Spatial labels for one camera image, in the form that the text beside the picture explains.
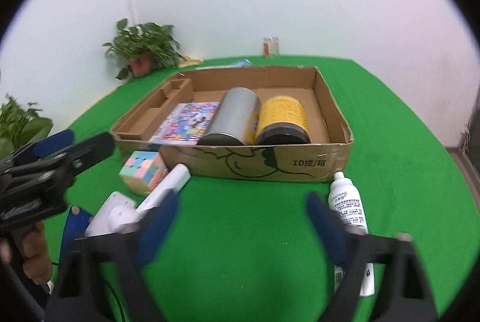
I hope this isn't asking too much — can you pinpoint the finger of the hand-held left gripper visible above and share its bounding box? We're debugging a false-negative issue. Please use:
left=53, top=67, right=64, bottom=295
left=11, top=132, right=116, bottom=179
left=0, top=130, right=76, bottom=168

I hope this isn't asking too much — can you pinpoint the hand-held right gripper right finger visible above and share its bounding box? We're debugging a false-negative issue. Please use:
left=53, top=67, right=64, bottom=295
left=307, top=192, right=439, bottom=322

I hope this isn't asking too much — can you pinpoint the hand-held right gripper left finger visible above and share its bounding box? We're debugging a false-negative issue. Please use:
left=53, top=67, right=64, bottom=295
left=47, top=191, right=181, bottom=322

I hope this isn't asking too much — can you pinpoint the white spray bottle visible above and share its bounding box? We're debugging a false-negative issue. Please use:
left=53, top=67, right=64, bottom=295
left=328, top=172, right=376, bottom=297

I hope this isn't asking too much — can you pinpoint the white handheld device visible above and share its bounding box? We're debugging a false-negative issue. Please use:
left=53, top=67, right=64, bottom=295
left=84, top=163, right=192, bottom=237

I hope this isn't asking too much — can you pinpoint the blue stapler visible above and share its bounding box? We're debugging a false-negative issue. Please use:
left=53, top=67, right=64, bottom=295
left=61, top=207, right=94, bottom=264

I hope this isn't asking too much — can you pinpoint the cardboard box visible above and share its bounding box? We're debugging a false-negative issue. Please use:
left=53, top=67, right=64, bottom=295
left=110, top=65, right=354, bottom=183

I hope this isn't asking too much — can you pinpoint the colourful board game box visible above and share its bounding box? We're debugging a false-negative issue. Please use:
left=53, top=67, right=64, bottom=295
left=148, top=102, right=221, bottom=146

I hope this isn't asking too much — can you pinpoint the yellow jar with black lid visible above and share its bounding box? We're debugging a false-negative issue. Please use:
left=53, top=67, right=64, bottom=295
left=256, top=95, right=312, bottom=145

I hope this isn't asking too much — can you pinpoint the silver metal can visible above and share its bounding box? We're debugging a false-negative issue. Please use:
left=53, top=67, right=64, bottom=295
left=197, top=87, right=261, bottom=146

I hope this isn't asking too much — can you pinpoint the person's left hand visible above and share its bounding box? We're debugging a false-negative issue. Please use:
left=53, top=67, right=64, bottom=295
left=0, top=222, right=53, bottom=285

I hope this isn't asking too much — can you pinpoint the large leafy plant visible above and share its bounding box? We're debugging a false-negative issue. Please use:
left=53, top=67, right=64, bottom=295
left=0, top=93, right=55, bottom=160

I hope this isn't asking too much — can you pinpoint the pastel puzzle cube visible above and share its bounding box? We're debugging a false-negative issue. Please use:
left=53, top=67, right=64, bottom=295
left=118, top=151, right=168, bottom=195

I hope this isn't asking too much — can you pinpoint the small potted plant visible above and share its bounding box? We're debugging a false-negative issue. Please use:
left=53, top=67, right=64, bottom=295
left=102, top=18, right=184, bottom=80

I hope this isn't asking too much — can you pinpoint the yellow cloth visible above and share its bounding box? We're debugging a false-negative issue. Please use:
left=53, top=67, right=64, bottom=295
left=179, top=55, right=204, bottom=68

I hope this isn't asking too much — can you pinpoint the small glass jar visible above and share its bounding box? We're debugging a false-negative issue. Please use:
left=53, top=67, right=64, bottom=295
left=262, top=36, right=281, bottom=56

